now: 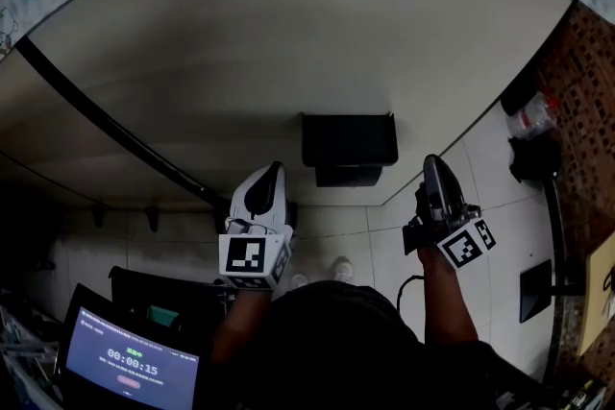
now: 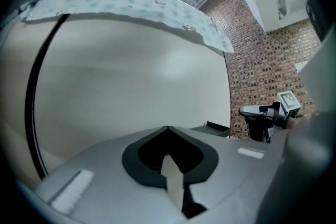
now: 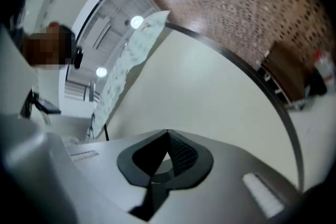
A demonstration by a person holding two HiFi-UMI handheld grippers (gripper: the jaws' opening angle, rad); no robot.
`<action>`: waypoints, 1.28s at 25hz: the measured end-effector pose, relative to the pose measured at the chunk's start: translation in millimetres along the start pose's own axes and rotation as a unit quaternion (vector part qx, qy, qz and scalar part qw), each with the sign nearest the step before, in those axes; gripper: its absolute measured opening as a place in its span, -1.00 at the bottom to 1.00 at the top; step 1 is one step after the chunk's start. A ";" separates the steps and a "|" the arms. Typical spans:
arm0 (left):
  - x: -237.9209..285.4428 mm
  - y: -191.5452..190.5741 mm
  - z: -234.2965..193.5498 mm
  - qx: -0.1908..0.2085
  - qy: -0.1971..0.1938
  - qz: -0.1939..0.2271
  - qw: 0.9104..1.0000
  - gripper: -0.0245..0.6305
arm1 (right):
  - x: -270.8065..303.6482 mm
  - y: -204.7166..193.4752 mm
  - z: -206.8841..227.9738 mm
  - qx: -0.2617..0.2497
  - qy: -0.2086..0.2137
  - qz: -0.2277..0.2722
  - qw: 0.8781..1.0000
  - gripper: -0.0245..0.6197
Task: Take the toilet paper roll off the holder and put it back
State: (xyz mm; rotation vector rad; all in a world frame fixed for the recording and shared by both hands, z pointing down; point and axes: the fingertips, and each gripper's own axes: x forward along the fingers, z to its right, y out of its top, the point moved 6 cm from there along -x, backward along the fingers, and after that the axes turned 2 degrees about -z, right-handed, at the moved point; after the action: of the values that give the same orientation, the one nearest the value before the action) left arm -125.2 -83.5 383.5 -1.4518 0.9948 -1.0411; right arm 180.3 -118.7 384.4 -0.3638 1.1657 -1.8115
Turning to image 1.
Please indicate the person's left white shoe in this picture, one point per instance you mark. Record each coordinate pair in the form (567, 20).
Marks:
(299, 281)

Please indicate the black wall trim strip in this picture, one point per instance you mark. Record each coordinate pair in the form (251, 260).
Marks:
(120, 129)

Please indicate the light wooden board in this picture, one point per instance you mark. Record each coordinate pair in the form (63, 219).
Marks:
(593, 297)

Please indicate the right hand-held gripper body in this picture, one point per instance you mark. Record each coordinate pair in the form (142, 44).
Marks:
(463, 245)

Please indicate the black flat floor plate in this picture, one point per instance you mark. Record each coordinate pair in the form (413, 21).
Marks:
(534, 293)

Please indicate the person's white shoe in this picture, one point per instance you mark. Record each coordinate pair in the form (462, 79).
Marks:
(299, 281)
(342, 269)

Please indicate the black toilet paper holder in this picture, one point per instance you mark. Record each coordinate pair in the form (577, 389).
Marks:
(348, 144)

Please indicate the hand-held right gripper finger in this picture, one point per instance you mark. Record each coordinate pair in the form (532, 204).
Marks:
(439, 187)

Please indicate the black metal pole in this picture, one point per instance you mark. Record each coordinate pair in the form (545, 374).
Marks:
(557, 230)

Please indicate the person's right forearm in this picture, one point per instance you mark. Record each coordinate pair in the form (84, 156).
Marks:
(447, 302)

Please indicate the person's right white shoe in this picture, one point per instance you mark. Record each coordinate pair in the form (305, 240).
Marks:
(342, 269)

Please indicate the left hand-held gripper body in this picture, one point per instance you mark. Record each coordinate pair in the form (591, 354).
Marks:
(246, 254)

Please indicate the clear plastic bottle red cap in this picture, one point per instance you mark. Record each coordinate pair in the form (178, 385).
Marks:
(533, 115)

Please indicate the person's black shirt torso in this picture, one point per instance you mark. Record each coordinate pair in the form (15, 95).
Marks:
(346, 350)

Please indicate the black laptop with lit screen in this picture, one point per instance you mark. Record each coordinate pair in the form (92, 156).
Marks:
(130, 362)

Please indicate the black bag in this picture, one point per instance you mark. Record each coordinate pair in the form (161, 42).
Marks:
(534, 158)

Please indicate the grey metal rack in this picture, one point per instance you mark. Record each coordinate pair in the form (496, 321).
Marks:
(24, 350)

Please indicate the person's left forearm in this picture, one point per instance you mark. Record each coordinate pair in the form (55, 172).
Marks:
(240, 321)

